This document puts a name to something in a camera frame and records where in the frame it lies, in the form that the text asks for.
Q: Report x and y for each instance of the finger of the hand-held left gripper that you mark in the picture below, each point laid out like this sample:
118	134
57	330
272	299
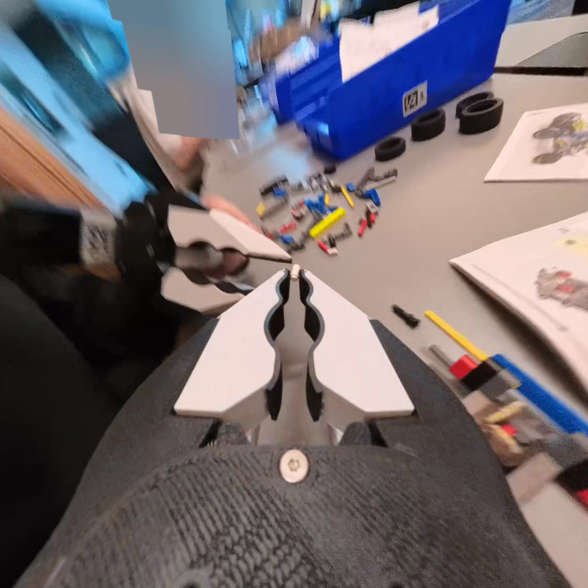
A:
220	229
193	294

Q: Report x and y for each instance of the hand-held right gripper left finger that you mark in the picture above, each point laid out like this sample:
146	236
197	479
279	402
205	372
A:
229	363

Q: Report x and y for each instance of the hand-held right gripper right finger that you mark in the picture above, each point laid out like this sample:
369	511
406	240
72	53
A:
358	367

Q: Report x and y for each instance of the partly built toy car chassis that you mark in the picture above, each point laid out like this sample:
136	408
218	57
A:
482	381

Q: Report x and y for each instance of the person's left hand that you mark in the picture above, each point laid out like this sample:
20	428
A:
229	209

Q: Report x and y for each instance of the black connector pin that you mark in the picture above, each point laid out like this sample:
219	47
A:
405	316

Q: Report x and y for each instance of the pile of loose building pieces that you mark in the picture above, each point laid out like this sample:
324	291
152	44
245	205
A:
327	223

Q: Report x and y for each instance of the person's black clothed torso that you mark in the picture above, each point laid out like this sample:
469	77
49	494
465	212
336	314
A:
55	390

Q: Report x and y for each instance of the black toy tyre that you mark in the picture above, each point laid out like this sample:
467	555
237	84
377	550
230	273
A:
471	97
481	117
389	148
428	124

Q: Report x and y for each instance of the open instruction book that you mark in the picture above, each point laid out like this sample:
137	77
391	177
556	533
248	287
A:
528	271

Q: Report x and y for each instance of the blue bin with white papers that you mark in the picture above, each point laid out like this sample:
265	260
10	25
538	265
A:
404	92

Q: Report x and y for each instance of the white paper sheets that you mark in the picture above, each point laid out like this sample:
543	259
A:
386	41

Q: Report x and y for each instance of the small instruction booklet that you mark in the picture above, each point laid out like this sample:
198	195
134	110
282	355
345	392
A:
542	142

